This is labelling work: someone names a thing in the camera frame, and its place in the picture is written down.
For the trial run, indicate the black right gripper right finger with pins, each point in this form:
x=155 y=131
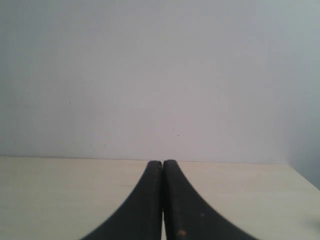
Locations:
x=187 y=216

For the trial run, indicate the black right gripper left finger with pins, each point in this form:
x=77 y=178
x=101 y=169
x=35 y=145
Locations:
x=140 y=216

